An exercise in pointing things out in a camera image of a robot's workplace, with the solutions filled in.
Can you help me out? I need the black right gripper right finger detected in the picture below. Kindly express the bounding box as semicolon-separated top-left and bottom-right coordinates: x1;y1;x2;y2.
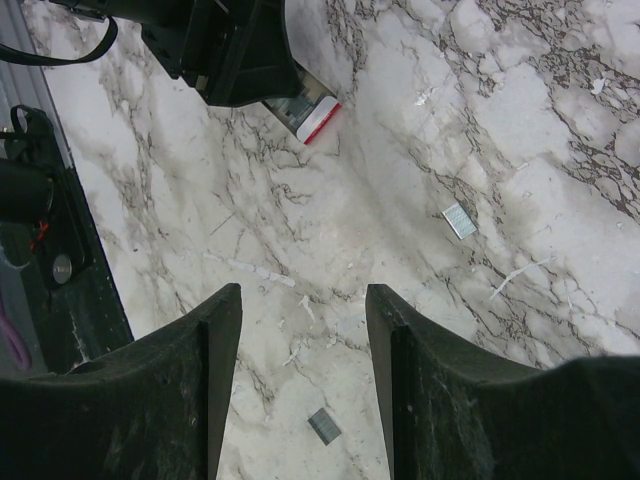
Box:
366;284;639;479

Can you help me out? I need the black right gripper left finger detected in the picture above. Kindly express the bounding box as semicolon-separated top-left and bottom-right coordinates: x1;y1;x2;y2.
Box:
1;283;243;479

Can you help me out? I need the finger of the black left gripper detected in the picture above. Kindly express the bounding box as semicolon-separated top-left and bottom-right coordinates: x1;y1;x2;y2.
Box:
204;1;302;107

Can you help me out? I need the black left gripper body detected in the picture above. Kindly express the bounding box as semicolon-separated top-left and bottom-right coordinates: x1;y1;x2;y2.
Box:
58;1;235;95

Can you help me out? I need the staple box tray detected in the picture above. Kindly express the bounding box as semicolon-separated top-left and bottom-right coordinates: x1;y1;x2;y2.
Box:
262;63;341;145

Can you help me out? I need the small staple piece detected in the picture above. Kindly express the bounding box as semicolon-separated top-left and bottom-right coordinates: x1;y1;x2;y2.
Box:
307;408;342;446

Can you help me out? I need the staple strip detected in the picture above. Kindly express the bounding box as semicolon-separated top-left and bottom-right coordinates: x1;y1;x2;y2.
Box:
442;203;477;240

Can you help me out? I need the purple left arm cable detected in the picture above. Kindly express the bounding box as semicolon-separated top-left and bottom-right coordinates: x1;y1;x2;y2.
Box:
0;294;32;371

